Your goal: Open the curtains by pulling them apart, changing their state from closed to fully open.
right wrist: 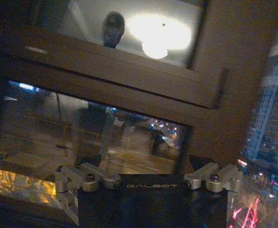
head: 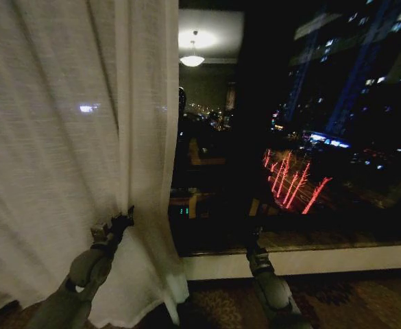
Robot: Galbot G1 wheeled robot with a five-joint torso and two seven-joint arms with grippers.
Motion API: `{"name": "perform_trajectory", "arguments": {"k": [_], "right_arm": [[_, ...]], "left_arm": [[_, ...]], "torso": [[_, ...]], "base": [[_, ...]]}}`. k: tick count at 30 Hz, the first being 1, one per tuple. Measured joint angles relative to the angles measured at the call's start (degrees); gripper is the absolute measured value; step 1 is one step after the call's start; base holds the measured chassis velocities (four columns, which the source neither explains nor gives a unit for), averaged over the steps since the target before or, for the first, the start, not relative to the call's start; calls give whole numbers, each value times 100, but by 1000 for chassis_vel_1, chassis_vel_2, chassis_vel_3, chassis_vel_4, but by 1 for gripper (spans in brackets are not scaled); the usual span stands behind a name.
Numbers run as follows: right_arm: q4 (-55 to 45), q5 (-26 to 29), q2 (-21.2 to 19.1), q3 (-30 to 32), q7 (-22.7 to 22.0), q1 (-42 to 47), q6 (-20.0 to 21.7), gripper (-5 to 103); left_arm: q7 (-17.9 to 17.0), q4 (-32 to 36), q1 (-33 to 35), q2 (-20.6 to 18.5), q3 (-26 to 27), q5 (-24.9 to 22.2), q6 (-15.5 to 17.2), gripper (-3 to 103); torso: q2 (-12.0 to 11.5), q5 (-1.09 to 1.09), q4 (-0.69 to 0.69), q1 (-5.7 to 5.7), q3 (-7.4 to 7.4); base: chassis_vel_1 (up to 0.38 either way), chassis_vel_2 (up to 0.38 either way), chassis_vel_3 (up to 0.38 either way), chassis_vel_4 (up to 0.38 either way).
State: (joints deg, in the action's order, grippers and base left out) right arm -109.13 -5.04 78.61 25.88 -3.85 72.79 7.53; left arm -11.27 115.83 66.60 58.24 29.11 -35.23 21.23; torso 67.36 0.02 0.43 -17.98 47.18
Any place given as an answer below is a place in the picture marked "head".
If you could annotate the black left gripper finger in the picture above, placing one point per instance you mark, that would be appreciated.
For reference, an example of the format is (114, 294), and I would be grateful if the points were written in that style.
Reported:
(130, 210)

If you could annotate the white sheer curtain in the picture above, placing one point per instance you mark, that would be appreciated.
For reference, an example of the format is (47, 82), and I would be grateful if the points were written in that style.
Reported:
(49, 120)

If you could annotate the dark window glass pane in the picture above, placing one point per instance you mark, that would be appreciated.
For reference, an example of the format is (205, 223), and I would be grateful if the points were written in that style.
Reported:
(289, 103)

